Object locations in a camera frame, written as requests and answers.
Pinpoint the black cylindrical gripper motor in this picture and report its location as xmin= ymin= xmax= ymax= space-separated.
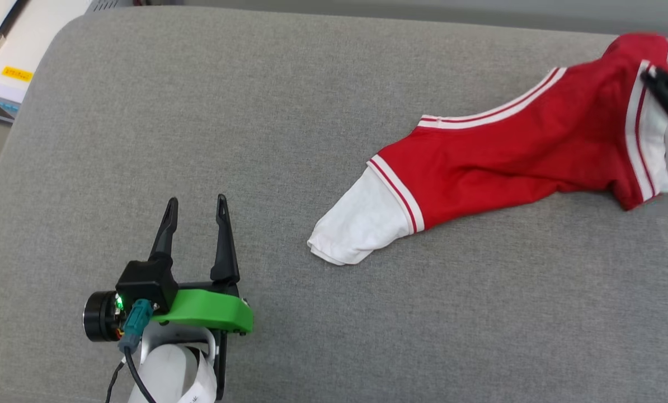
xmin=83 ymin=290 xmax=126 ymax=343

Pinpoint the yellow warning label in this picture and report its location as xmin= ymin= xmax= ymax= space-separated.
xmin=2 ymin=65 xmax=34 ymax=83

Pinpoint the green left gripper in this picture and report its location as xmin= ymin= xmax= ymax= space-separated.
xmin=148 ymin=194 xmax=254 ymax=400

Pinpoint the black strap handle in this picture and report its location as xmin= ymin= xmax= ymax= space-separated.
xmin=0 ymin=0 xmax=30 ymax=55

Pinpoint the white equipment box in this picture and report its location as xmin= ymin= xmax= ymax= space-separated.
xmin=0 ymin=0 xmax=134 ymax=124

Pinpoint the black cable with teal plug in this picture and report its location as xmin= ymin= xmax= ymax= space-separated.
xmin=105 ymin=298 xmax=158 ymax=403

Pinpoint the red and white basketball jersey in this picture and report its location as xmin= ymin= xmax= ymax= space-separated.
xmin=307 ymin=32 xmax=668 ymax=266

